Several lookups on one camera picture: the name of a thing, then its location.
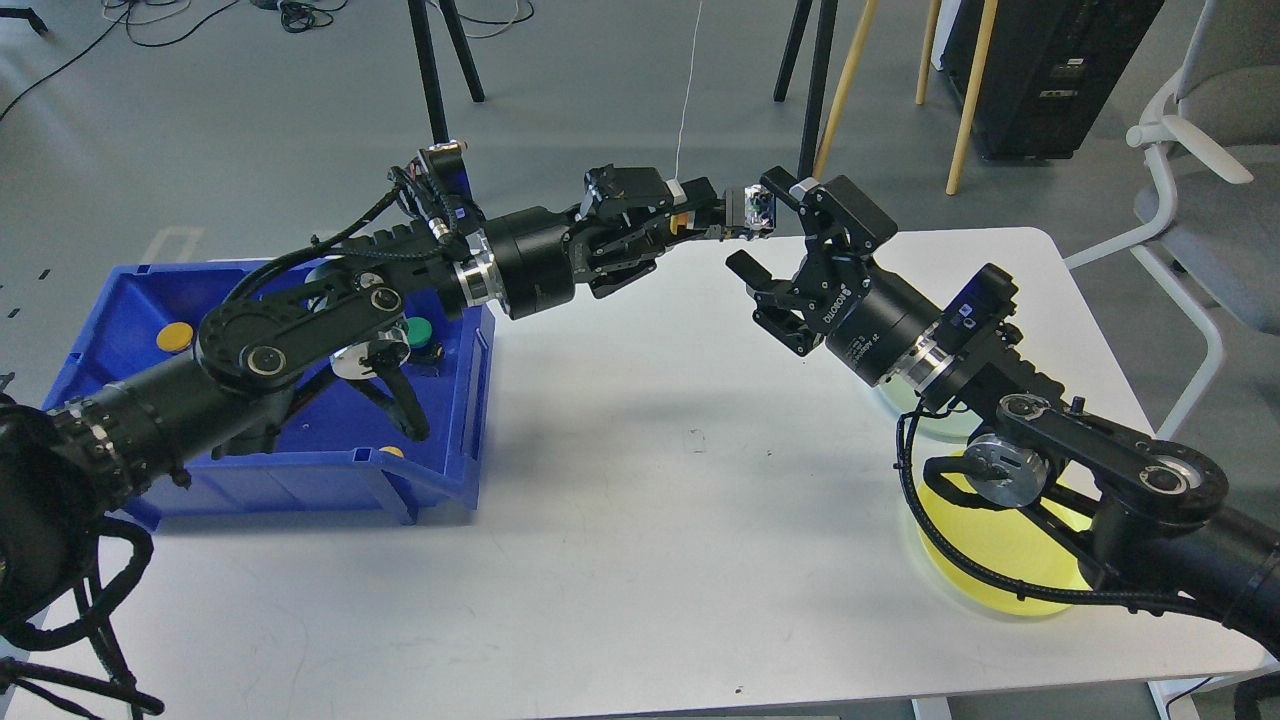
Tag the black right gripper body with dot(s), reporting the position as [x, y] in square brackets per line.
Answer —
[839, 298]

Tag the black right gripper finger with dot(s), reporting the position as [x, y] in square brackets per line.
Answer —
[777, 305]
[835, 212]

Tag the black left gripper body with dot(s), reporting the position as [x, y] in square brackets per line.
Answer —
[535, 258]

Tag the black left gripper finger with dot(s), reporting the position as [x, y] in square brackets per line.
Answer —
[673, 229]
[696, 196]

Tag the yellow push button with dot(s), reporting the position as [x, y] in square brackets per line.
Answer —
[749, 212]

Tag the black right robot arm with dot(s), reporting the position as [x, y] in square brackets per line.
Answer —
[1145, 518]

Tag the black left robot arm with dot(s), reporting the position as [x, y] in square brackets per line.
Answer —
[336, 308]

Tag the green push button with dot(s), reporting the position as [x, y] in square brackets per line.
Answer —
[426, 351]

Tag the light green plate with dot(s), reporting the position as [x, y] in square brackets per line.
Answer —
[899, 398]

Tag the yellow plate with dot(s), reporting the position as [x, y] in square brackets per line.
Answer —
[1003, 541]

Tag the black computer tower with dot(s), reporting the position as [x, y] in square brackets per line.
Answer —
[1050, 68]

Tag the blue plastic bin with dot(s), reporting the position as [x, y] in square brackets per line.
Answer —
[327, 458]

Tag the white office chair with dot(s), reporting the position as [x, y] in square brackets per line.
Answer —
[1208, 217]

